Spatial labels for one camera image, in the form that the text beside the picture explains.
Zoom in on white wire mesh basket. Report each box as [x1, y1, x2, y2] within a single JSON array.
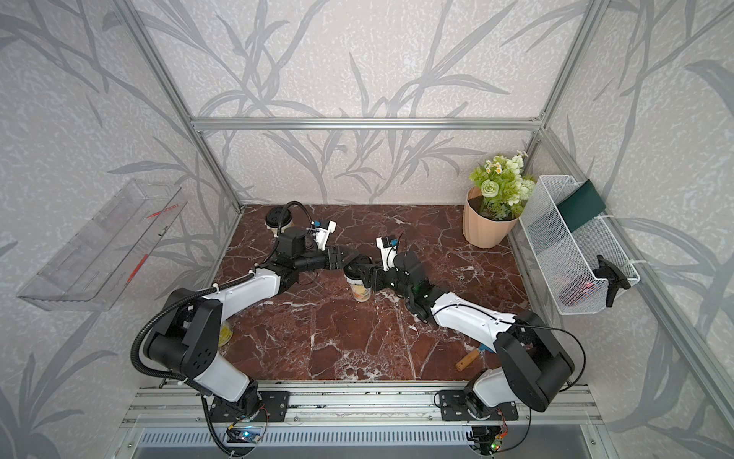
[[520, 175, 640, 316]]

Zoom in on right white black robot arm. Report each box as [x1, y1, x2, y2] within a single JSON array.
[[345, 252, 575, 419]]

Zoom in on blue garden fork wooden handle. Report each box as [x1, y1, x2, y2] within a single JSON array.
[[455, 343, 495, 372]]

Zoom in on yellow green tape roll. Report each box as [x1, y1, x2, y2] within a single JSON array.
[[218, 321, 233, 347]]

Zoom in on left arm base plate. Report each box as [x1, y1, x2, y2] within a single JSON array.
[[208, 391, 291, 424]]

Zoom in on clear acrylic wall shelf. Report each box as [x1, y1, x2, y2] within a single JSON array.
[[17, 180, 187, 312]]

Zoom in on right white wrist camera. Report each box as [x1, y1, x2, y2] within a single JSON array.
[[376, 235, 399, 272]]

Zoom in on dark green card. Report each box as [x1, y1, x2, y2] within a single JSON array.
[[557, 180, 606, 233]]

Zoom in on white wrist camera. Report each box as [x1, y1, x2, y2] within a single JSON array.
[[312, 220, 336, 251], [376, 235, 399, 272]]

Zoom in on green white artificial flowers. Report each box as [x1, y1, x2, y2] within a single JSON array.
[[469, 150, 535, 221]]

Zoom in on pink flower pot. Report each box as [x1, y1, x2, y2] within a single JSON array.
[[463, 187, 519, 249]]

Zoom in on red object in basket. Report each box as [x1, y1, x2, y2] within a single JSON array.
[[559, 273, 603, 308]]

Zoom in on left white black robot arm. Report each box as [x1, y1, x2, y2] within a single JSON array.
[[130, 229, 359, 407]]

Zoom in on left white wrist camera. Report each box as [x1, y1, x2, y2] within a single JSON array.
[[312, 220, 336, 251]]

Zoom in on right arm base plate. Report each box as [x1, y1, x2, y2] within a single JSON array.
[[434, 389, 519, 422]]

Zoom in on black plastic cup lid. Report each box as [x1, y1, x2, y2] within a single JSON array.
[[265, 205, 294, 229]]

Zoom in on printed paper cup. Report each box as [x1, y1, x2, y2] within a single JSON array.
[[345, 275, 372, 302], [265, 205, 294, 233]]

